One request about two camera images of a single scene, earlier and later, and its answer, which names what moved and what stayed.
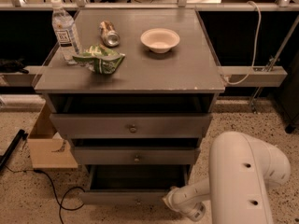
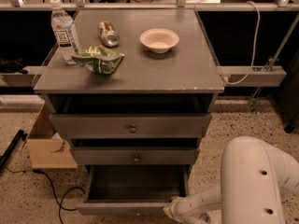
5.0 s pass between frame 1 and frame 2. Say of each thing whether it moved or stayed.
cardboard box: stayed
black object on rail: stayed
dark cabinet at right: stayed
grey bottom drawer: moved
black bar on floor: stayed
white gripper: moved
